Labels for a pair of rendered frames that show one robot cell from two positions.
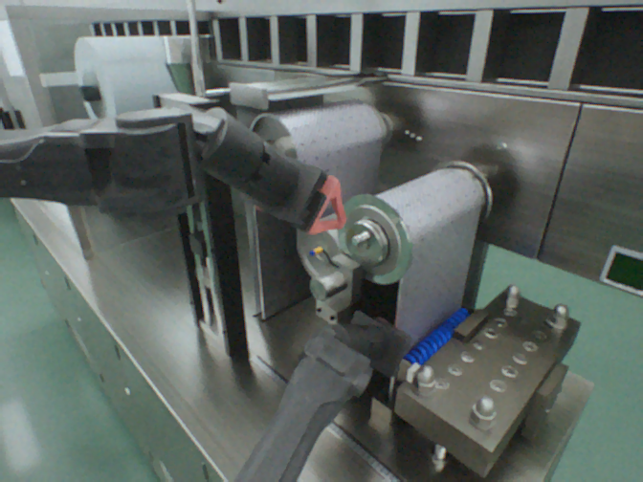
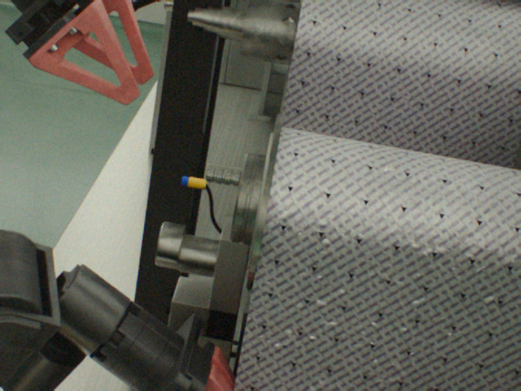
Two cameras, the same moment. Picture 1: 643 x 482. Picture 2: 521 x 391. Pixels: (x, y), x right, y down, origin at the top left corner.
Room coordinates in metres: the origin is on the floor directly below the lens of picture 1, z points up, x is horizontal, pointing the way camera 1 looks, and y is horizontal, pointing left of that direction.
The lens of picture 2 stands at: (0.02, -0.60, 1.56)
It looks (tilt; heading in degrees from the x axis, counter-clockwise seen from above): 22 degrees down; 44
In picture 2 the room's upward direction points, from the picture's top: 10 degrees clockwise
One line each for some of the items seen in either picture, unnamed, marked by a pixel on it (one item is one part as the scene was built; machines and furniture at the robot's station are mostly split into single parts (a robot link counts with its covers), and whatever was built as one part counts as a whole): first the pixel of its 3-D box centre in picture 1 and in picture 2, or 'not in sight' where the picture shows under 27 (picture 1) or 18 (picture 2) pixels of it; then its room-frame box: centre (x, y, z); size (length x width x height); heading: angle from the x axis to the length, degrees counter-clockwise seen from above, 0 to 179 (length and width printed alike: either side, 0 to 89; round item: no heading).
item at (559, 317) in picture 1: (560, 314); not in sight; (0.62, -0.47, 1.05); 0.04 x 0.04 x 0.04
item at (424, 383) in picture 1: (425, 377); not in sight; (0.46, -0.17, 1.05); 0.04 x 0.04 x 0.04
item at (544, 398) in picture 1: (545, 401); not in sight; (0.49, -0.40, 0.96); 0.10 x 0.03 x 0.11; 134
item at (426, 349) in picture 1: (440, 337); not in sight; (0.59, -0.23, 1.03); 0.21 x 0.04 x 0.03; 134
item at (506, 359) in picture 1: (496, 363); not in sight; (0.55, -0.33, 1.00); 0.40 x 0.16 x 0.06; 134
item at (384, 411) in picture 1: (424, 371); not in sight; (0.60, -0.22, 0.92); 0.28 x 0.04 x 0.04; 134
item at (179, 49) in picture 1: (188, 49); not in sight; (1.15, 0.34, 1.50); 0.14 x 0.14 x 0.06
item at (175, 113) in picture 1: (174, 148); not in sight; (0.39, 0.14, 1.44); 0.12 x 0.11 x 0.09; 132
